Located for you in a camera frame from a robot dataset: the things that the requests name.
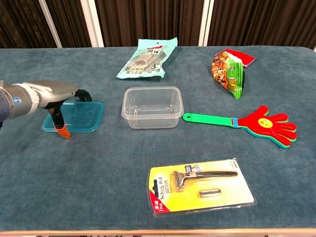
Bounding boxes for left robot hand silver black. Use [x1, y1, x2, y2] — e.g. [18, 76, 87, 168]
[32, 80, 92, 139]

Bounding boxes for blue plastic lid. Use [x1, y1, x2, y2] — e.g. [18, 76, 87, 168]
[41, 101, 105, 133]

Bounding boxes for clear plastic food container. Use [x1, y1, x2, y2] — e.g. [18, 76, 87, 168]
[121, 86, 184, 129]

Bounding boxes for teal table cloth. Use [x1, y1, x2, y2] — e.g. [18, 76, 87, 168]
[0, 46, 316, 233]

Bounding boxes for teal dishcloth package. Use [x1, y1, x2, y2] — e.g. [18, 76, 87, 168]
[116, 37, 178, 79]

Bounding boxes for black pleated curtain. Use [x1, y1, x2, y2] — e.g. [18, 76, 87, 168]
[0, 0, 316, 49]

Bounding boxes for yellow razor blister pack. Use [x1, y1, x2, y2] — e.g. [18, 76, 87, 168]
[147, 158, 258, 218]

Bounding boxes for green orange snack bag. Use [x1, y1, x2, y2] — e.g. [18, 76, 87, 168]
[211, 49, 245, 100]

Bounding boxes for red green hand clapper toy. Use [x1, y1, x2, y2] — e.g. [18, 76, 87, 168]
[182, 105, 298, 150]

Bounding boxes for white frame post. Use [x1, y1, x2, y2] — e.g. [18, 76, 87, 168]
[80, 0, 104, 47]
[38, 0, 62, 48]
[198, 0, 214, 47]

